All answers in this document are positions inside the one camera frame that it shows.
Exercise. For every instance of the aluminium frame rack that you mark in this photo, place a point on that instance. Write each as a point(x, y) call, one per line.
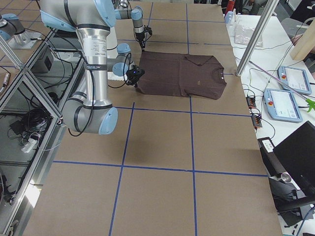
point(30, 120)

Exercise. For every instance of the aluminium frame post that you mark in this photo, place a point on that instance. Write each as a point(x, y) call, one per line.
point(260, 27)

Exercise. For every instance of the brown t-shirt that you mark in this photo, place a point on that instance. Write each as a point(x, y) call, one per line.
point(181, 75)

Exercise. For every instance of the near teach pendant tablet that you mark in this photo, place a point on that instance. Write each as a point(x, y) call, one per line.
point(281, 105)

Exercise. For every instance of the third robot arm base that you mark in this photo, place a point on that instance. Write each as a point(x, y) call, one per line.
point(12, 30)

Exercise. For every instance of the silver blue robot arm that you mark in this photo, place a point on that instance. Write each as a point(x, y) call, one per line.
point(124, 11)
point(89, 109)

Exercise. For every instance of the black box with label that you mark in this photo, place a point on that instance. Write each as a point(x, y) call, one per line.
point(271, 162)

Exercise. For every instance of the clear plastic bag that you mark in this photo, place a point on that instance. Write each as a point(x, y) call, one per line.
point(242, 35)

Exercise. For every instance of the teach pendant tablet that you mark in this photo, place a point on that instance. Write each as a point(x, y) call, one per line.
point(295, 78)
point(281, 105)

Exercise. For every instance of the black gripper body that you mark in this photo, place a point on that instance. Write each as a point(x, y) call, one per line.
point(141, 38)
point(130, 75)

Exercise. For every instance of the far teach pendant tablet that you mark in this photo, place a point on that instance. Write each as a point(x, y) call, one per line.
point(295, 78)

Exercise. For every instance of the black laptop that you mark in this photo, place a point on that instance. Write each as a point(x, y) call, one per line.
point(296, 153)

